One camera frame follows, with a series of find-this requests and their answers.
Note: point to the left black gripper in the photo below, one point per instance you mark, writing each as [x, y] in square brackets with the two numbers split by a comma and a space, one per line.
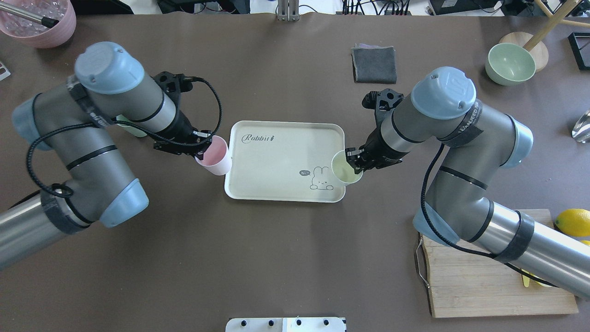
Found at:
[181, 129]

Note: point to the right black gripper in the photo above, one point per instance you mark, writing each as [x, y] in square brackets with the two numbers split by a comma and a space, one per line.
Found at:
[379, 148]

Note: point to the cream yellow cup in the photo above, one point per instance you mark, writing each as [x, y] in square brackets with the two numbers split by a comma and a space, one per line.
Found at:
[343, 172]

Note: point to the pink cup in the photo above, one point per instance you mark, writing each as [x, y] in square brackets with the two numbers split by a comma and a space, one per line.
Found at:
[216, 159]

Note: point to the green cup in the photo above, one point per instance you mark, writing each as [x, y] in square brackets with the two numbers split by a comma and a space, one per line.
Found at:
[130, 129]

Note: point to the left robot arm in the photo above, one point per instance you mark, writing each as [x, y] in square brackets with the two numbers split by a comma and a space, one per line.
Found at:
[80, 172]

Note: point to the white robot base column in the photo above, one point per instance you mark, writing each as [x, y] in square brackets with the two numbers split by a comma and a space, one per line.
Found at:
[287, 324]

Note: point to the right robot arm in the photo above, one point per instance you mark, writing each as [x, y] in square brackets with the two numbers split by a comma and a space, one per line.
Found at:
[453, 206]

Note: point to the cream rabbit tray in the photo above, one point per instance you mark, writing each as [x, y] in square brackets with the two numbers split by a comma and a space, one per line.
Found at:
[284, 161]

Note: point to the grey folded cloth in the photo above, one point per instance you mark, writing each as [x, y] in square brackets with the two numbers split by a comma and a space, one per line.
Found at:
[374, 64]

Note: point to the bamboo cutting board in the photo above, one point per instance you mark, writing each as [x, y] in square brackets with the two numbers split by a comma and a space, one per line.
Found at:
[464, 285]

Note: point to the green bowl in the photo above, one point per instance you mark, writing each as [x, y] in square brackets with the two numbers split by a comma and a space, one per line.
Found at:
[508, 64]

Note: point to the metal tube in bowl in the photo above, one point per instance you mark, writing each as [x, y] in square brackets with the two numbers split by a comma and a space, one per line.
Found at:
[30, 16]

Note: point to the pink bowl with ice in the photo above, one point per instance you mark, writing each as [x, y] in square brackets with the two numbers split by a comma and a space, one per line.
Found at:
[36, 35]

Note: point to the yellow toy knife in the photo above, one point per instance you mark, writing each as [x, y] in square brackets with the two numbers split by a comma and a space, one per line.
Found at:
[525, 279]

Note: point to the wooden mug tree stand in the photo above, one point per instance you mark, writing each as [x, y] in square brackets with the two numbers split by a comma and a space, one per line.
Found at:
[533, 43]

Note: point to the lemon slice lower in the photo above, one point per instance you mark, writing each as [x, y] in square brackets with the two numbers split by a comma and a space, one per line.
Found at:
[541, 281]

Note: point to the whole lemon near lime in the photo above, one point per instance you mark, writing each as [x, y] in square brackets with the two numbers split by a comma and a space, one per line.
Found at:
[574, 222]

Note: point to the metal scoop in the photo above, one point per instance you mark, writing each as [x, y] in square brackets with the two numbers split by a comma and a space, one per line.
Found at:
[581, 129]

